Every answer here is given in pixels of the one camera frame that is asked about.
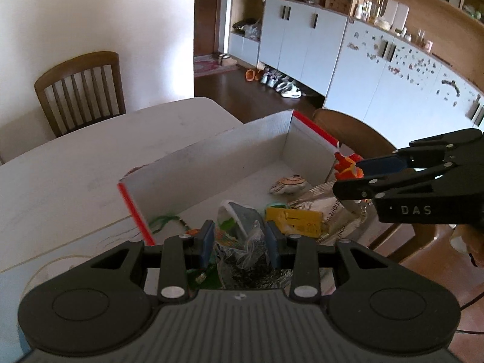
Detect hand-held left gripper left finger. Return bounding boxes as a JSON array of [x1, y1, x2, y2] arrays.
[[88, 220, 216, 304]]

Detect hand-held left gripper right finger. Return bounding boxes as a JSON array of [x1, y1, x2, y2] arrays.
[[265, 220, 396, 304]]

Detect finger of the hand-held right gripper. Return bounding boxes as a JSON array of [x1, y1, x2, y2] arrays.
[[355, 129, 484, 178], [333, 161, 460, 201]]

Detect green printed pouch with strap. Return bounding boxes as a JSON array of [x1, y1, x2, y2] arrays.
[[149, 214, 243, 284]]

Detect orange clownfish toy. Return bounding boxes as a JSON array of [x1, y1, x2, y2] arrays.
[[333, 152, 371, 220]]

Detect crinkled clear plastic wrapper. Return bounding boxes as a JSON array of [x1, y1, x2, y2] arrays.
[[215, 231, 296, 290]]

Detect yellow red toy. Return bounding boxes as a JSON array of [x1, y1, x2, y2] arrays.
[[265, 206, 322, 239]]

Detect silver foil packet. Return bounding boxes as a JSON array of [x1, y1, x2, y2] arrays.
[[291, 181, 375, 246]]

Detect clear plastic bag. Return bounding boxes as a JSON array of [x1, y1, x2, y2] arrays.
[[217, 200, 265, 235]]

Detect red cardboard box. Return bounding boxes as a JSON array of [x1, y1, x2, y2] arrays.
[[117, 110, 365, 273]]

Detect person's right hand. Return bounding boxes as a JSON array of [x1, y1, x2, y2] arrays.
[[450, 225, 484, 269]]

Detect wooden slat-back chair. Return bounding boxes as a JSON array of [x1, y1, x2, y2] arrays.
[[34, 51, 127, 139], [312, 108, 450, 263]]

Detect white stickered cabinet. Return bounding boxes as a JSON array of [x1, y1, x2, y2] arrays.
[[323, 19, 484, 152]]

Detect row of light sneakers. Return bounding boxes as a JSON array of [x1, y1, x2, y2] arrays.
[[259, 69, 303, 99]]

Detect white hallway cabinet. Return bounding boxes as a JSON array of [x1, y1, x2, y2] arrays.
[[227, 0, 348, 108]]

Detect patterned door rug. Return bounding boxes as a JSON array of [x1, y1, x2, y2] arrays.
[[194, 55, 239, 78]]

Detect grey bag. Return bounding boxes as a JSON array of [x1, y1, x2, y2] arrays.
[[231, 18, 262, 39]]

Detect brown door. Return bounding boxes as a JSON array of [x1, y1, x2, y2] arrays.
[[195, 0, 220, 58]]

